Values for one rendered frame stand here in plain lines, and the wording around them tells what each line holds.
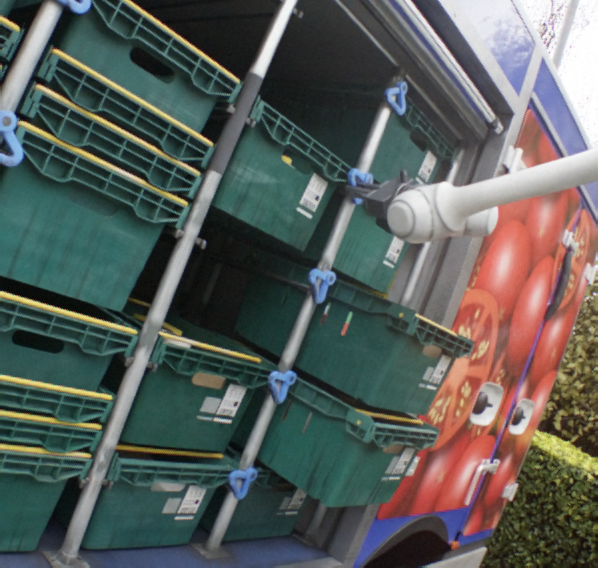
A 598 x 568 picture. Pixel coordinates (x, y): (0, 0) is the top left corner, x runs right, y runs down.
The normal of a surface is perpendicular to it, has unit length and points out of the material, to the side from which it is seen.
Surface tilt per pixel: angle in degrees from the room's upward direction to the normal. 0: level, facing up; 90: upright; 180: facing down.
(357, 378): 97
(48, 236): 96
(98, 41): 94
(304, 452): 95
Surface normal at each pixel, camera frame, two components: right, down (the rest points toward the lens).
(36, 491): 0.69, 0.30
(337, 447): -0.62, -0.24
